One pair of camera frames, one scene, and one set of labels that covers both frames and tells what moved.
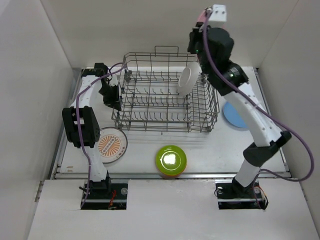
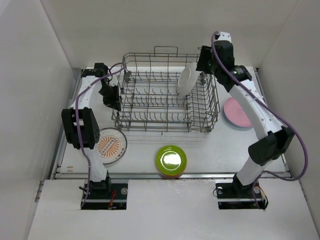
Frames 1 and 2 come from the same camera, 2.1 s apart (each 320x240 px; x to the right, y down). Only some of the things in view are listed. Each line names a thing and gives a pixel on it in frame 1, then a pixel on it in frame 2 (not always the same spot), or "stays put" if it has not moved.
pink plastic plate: (202, 17) to (235, 113)
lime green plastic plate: (171, 160) stays put
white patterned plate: (113, 144) stays put
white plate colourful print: (113, 144) stays put
